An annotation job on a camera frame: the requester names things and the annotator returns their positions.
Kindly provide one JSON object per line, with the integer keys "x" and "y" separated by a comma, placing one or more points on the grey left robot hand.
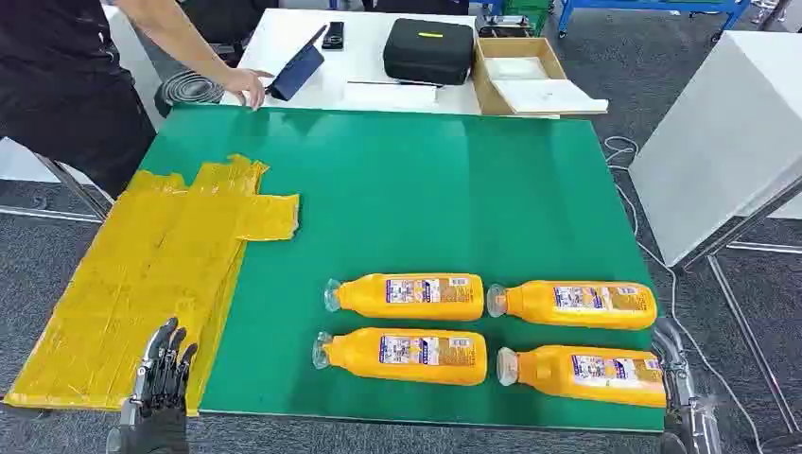
{"x": 156, "y": 426}

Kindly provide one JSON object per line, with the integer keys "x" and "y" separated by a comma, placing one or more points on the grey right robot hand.
{"x": 680, "y": 376}

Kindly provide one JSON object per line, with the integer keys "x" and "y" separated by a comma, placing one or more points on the orange drink bottle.
{"x": 363, "y": 297}
{"x": 545, "y": 373}
{"x": 357, "y": 357}
{"x": 532, "y": 304}

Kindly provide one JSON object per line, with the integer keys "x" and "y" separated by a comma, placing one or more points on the yellow plastic sheet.
{"x": 138, "y": 269}

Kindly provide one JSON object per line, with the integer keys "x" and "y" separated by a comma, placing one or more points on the large white table metal legs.
{"x": 720, "y": 138}

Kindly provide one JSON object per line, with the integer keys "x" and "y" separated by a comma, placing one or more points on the grey metal table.
{"x": 75, "y": 188}

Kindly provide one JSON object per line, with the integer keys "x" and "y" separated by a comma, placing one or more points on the white sheet on box flap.
{"x": 551, "y": 97}

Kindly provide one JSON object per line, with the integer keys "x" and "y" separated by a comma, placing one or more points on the green table mat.
{"x": 407, "y": 200}

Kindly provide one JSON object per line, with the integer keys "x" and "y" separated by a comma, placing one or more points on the person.
{"x": 56, "y": 94}

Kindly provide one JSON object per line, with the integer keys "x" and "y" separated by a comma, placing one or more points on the cardboard box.
{"x": 485, "y": 88}

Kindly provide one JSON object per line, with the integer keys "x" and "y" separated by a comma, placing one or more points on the white foam pad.
{"x": 517, "y": 68}

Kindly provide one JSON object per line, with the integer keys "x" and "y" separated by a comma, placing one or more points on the person's hand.
{"x": 247, "y": 84}

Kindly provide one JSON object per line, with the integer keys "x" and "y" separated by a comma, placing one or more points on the tablet in blue case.
{"x": 297, "y": 72}

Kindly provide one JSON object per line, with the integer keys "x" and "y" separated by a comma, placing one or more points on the small black device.
{"x": 504, "y": 26}

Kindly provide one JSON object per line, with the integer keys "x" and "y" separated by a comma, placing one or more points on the green crate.
{"x": 529, "y": 12}

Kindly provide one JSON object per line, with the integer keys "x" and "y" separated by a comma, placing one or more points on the white paper sheet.
{"x": 388, "y": 97}

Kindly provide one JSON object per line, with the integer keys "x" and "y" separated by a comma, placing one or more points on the black zip case yellow tag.
{"x": 429, "y": 56}

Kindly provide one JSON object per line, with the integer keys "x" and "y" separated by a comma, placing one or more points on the black phone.
{"x": 333, "y": 36}

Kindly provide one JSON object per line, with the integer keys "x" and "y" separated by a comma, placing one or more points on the white table with tablet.
{"x": 363, "y": 50}

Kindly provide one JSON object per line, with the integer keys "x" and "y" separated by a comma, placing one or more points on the blue metal frame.
{"x": 651, "y": 5}

